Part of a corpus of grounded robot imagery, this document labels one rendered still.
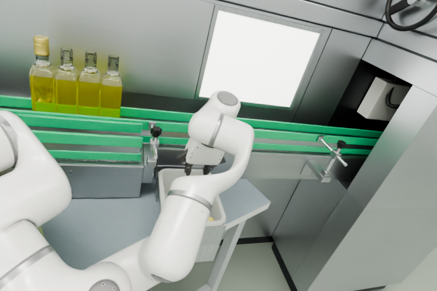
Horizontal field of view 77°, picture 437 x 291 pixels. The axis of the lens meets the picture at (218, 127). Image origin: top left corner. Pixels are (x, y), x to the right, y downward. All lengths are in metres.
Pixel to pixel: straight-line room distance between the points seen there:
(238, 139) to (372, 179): 0.77
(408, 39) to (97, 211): 1.17
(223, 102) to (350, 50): 0.78
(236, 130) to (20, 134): 0.37
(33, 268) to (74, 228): 0.41
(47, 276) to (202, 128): 0.34
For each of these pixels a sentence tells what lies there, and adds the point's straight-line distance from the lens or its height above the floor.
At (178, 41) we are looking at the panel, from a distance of 0.96.
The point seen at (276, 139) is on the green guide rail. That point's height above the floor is 0.93.
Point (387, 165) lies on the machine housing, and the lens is 1.20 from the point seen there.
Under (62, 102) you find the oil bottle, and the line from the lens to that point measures 0.89.
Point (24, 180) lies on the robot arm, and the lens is 0.50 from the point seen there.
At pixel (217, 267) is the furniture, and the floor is 0.34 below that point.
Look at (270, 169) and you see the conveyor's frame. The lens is 1.11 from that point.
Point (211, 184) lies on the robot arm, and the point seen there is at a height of 1.08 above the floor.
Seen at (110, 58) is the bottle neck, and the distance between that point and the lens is 0.83.
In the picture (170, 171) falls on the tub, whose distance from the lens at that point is 0.90.
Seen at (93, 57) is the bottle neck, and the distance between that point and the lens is 0.84.
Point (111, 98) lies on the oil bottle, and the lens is 0.86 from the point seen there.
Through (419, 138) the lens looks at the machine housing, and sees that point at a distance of 1.16.
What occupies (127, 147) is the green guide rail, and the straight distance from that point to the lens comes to 0.82.
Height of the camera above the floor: 1.41
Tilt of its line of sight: 29 degrees down
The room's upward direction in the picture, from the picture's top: 16 degrees clockwise
